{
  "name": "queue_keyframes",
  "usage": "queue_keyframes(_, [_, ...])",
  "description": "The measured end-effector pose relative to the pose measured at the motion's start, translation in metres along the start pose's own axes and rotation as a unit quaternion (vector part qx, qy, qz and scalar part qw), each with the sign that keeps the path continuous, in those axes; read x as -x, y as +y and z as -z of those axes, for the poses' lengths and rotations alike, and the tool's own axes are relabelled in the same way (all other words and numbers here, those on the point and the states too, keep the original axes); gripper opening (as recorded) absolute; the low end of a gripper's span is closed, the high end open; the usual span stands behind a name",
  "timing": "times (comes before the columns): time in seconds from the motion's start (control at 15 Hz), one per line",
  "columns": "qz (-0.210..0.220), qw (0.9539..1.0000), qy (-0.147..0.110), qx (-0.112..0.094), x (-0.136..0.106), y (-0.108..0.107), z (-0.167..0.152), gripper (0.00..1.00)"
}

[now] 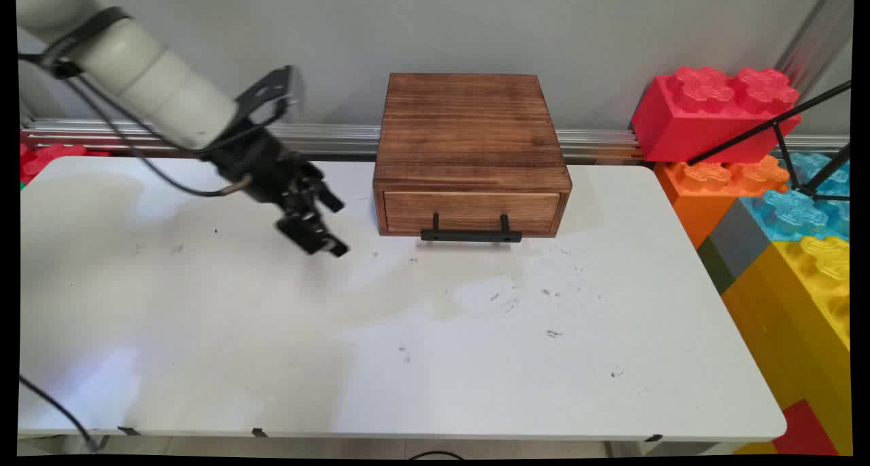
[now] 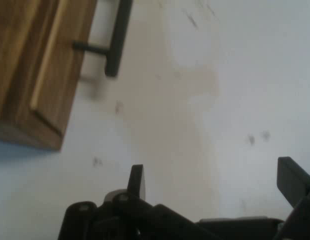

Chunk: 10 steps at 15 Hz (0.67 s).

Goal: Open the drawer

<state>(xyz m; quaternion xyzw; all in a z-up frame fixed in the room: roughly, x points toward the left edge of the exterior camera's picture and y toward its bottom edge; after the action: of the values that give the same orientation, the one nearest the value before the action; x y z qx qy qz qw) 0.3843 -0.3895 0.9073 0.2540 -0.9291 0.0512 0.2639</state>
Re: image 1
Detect horizontal aluminium rail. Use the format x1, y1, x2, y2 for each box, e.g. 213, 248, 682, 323
24, 118, 850, 162

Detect black cable with metal connector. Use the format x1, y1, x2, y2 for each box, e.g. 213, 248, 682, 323
19, 374, 101, 453

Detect small red toy brick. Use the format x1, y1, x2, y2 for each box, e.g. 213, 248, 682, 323
771, 399, 841, 456

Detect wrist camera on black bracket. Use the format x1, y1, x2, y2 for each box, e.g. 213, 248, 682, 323
234, 65, 300, 138

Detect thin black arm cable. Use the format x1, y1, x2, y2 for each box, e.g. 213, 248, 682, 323
19, 52, 256, 198

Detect slanted aluminium post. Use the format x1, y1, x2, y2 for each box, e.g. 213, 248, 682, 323
775, 0, 854, 98

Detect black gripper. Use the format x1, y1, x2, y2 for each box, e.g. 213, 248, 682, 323
203, 129, 350, 258

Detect wooden drawer front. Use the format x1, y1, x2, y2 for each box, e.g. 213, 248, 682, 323
384, 191, 562, 236

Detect large red toy brick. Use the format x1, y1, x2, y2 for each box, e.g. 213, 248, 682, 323
631, 65, 803, 165

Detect translucent blue toy brick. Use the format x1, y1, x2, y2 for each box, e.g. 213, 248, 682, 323
741, 151, 851, 243

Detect brown wooden drawer cabinet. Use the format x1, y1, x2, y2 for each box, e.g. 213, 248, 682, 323
372, 72, 573, 239

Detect black drawer handle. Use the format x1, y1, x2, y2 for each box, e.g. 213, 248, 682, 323
420, 213, 523, 243

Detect red toy brick behind table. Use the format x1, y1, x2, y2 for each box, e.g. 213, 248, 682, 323
20, 143, 111, 187

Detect large yellow toy brick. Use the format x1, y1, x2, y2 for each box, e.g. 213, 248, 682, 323
720, 235, 852, 456

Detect large orange toy brick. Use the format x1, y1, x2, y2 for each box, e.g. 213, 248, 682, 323
654, 155, 791, 250

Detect black strap on arm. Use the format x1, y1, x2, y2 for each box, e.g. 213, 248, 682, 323
39, 7, 131, 81

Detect black tripod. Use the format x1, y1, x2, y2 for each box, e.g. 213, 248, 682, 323
686, 79, 852, 202

